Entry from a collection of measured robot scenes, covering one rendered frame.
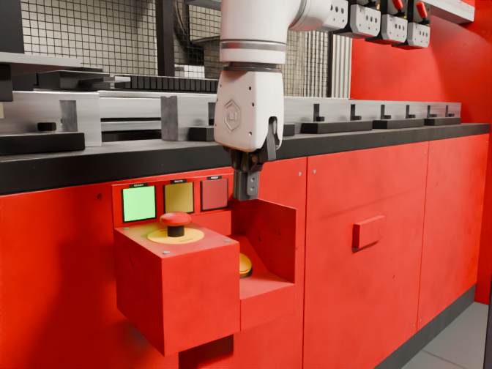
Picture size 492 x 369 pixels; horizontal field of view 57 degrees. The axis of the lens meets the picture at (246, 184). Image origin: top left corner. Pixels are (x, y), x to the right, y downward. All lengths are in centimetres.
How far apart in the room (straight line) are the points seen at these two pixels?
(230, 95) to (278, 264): 25
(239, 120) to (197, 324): 25
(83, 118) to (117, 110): 33
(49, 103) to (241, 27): 39
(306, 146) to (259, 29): 57
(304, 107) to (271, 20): 74
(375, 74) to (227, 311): 217
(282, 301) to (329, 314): 69
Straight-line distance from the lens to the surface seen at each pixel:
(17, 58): 55
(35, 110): 83
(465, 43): 247
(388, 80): 260
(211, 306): 57
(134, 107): 121
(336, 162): 122
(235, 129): 58
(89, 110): 87
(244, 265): 66
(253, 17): 57
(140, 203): 66
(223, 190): 72
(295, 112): 126
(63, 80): 107
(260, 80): 56
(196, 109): 100
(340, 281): 133
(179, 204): 69
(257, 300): 61
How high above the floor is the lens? 94
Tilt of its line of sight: 9 degrees down
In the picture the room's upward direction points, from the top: straight up
